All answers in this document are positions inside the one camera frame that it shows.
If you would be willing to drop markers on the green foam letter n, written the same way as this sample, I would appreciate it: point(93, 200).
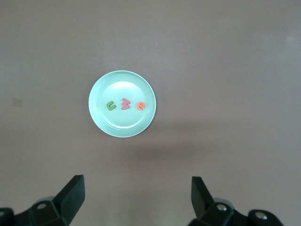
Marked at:
point(109, 107)

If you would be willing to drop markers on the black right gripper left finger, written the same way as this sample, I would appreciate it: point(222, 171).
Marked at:
point(68, 202)

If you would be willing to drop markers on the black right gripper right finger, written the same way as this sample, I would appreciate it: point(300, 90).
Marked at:
point(204, 207)

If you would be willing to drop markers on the pink foam letter m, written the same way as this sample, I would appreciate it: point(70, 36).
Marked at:
point(125, 104)

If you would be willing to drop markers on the green round plate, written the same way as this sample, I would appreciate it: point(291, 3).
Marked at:
point(122, 122)

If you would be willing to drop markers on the orange foam letter e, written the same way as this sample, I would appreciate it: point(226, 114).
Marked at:
point(138, 107)

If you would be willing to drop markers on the brown tape patch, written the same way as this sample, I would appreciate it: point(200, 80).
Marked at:
point(18, 102)

